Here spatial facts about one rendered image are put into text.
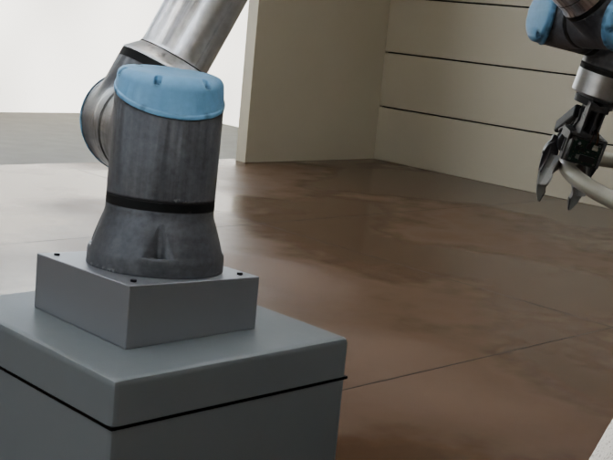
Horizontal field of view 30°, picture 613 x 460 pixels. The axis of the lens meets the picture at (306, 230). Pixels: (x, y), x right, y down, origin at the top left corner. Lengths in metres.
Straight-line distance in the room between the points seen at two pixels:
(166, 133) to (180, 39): 0.24
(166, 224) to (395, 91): 9.11
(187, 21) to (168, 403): 0.59
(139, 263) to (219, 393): 0.20
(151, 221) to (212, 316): 0.15
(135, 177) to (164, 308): 0.18
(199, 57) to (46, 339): 0.49
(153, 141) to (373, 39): 9.09
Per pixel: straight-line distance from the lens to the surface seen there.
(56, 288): 1.60
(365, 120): 10.61
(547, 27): 1.99
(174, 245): 1.52
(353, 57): 10.40
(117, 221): 1.55
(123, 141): 1.54
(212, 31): 1.73
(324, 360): 1.59
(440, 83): 10.26
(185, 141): 1.52
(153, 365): 1.43
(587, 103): 2.10
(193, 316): 1.54
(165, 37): 1.72
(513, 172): 9.78
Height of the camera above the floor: 1.29
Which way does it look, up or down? 11 degrees down
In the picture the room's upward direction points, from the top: 6 degrees clockwise
